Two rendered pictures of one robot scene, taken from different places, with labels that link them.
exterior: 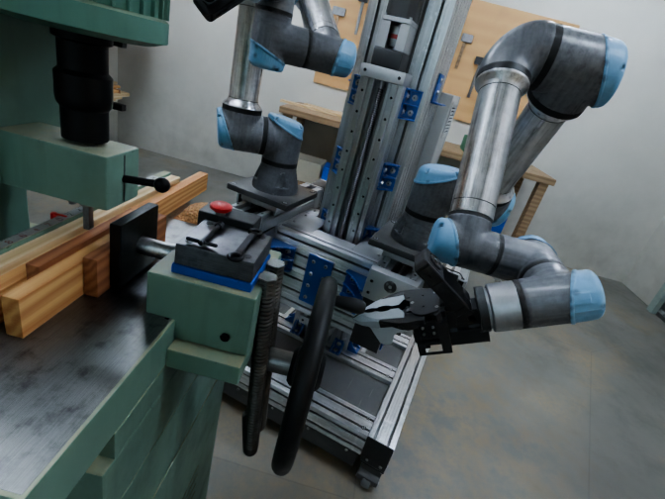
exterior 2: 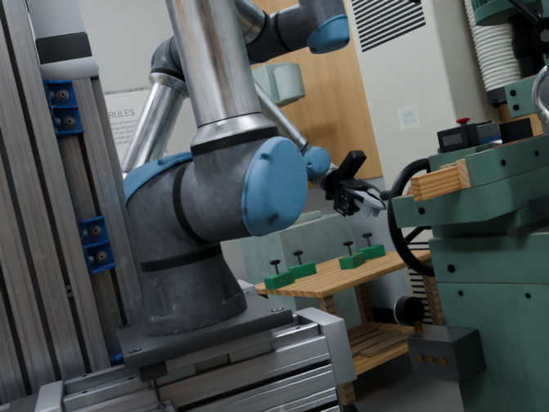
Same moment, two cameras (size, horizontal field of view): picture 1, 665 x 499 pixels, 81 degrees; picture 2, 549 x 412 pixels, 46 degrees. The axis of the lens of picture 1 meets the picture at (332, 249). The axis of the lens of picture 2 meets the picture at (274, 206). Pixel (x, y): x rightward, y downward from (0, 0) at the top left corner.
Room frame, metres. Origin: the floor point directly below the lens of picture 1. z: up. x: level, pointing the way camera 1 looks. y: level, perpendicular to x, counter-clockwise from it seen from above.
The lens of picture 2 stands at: (1.65, 1.08, 0.99)
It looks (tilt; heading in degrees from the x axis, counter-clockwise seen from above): 3 degrees down; 236
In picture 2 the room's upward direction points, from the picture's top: 13 degrees counter-clockwise
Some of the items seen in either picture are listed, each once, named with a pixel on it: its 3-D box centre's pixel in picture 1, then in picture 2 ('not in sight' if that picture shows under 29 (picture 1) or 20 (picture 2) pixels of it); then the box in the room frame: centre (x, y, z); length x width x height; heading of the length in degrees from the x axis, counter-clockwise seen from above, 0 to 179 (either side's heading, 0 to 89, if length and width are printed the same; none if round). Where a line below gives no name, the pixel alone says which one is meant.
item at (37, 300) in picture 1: (94, 263); not in sight; (0.43, 0.30, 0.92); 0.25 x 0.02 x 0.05; 0
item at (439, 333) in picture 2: not in sight; (444, 352); (0.73, 0.19, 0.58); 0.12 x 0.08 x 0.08; 90
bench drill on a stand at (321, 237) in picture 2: not in sight; (292, 208); (-0.47, -1.88, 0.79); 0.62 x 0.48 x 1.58; 88
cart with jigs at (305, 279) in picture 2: not in sight; (349, 315); (-0.12, -1.14, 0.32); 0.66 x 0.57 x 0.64; 179
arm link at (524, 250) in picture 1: (525, 262); not in sight; (0.64, -0.33, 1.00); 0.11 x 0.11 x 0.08; 87
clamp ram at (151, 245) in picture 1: (156, 249); (506, 144); (0.46, 0.23, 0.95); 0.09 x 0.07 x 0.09; 0
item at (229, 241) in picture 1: (228, 241); (465, 135); (0.46, 0.14, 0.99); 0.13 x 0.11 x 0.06; 0
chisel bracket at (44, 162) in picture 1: (73, 169); (547, 96); (0.47, 0.35, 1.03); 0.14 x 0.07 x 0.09; 90
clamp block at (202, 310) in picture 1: (219, 287); (475, 166); (0.46, 0.14, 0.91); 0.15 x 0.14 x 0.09; 0
